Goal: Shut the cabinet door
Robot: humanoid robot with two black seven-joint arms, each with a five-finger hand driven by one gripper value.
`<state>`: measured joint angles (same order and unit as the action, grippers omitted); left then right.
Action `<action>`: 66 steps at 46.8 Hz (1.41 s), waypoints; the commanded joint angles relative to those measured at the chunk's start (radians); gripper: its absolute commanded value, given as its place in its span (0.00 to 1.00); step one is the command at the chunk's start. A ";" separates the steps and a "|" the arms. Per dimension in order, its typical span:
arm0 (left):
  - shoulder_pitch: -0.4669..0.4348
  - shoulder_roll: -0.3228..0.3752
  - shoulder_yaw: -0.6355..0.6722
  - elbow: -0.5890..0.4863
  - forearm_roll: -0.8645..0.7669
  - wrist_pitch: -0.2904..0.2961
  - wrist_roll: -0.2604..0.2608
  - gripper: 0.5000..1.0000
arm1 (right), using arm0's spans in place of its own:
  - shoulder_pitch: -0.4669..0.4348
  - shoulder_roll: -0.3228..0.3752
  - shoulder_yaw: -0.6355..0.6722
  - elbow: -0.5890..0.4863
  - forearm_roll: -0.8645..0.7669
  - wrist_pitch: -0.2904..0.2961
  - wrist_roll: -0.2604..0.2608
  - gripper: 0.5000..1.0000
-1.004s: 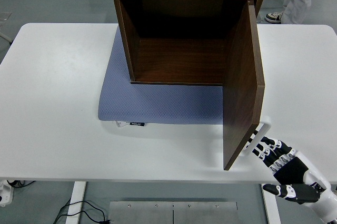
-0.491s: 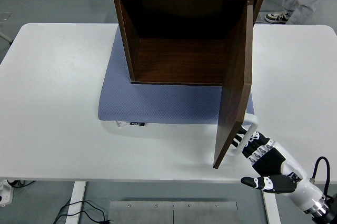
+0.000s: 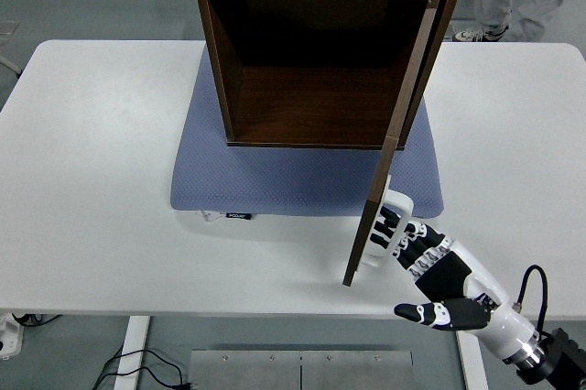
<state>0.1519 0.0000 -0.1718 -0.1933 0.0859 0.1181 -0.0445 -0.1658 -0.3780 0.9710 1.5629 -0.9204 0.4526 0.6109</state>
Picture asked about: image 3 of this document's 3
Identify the white power strip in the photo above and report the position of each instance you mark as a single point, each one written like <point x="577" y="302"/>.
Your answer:
<point x="9" y="335"/>

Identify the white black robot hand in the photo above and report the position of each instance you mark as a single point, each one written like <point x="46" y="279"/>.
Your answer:
<point x="458" y="271"/>

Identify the white furniture leg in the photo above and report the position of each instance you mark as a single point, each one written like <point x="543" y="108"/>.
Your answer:
<point x="9" y="65"/>

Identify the blue textured mat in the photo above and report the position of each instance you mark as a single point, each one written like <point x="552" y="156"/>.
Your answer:
<point x="274" y="179"/>

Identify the grey metal plate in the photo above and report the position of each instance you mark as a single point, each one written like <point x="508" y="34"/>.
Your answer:
<point x="242" y="371"/>
<point x="357" y="371"/>

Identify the brown wooden cabinet door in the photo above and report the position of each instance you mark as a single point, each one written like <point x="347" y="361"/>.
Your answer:
<point x="389" y="161"/>

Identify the white mat tag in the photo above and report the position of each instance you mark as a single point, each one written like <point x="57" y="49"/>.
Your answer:
<point x="211" y="216"/>

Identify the white table leg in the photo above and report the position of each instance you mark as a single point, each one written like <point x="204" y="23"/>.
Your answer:
<point x="133" y="353"/>
<point x="471" y="367"/>

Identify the clear floor plate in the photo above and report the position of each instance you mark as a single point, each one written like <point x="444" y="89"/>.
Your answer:
<point x="9" y="28"/>

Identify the black mat label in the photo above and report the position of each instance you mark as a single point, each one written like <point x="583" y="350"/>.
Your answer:
<point x="238" y="216"/>

